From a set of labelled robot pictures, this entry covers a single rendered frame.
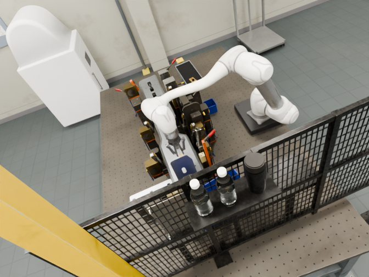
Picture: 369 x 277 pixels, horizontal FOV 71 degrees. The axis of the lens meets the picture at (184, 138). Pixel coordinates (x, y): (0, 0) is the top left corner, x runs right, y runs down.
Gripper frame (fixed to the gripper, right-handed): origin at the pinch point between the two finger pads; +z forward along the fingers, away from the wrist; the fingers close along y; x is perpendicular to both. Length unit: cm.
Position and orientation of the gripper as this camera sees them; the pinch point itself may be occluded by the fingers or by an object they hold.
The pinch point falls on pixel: (180, 154)
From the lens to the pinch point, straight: 172.1
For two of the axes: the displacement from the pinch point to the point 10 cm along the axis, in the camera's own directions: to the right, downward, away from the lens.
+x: 3.1, 6.4, -7.0
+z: 2.5, 6.5, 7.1
